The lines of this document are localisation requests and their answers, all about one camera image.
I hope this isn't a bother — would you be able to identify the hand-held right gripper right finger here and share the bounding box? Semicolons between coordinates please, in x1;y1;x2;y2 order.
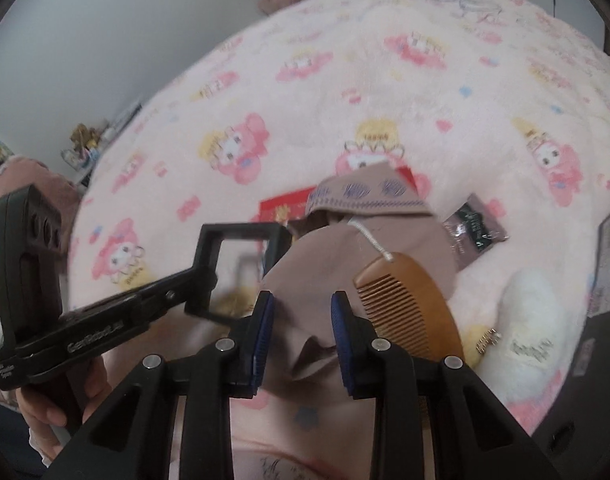
331;290;556;480

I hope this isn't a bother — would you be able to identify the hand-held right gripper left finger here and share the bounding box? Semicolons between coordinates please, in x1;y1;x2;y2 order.
42;289;277;480

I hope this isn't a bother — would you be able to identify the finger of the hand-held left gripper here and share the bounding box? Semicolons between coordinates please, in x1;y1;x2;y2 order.
130;266;221;323

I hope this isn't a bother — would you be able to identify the small black box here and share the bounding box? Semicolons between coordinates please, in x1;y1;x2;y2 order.
185;224;292;320

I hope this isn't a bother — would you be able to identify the wooden comb with white cord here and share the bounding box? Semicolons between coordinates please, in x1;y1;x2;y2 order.
347;216;466;365

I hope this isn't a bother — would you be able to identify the beige patterned cloth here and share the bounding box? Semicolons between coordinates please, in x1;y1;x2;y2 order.
265;162;458;386

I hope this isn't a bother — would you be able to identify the red booklet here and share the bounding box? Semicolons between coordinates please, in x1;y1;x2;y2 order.
259;165;431;226

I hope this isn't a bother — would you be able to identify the dark brown packet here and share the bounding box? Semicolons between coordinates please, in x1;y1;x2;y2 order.
444;200;508;261

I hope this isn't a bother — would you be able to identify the beige bristle brush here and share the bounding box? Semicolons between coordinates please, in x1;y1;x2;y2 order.
477;267;570;411

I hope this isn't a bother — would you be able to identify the black container box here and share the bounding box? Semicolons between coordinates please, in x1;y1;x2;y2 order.
530;205;610;441

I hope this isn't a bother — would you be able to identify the person's left hand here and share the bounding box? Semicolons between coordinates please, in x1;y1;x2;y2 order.
15;354;112;463

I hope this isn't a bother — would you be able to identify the gold figurine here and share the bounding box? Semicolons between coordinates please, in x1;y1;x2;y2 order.
70;122;104;154

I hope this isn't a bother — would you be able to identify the cluttered bedside shelf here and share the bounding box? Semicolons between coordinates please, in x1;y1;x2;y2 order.
60;102;143;186

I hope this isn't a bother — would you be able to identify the pink cartoon printed blanket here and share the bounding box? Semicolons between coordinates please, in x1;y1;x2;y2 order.
65;0;610;480

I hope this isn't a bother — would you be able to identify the pink fuzzy object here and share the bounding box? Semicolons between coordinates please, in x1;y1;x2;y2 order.
259;0;306;15

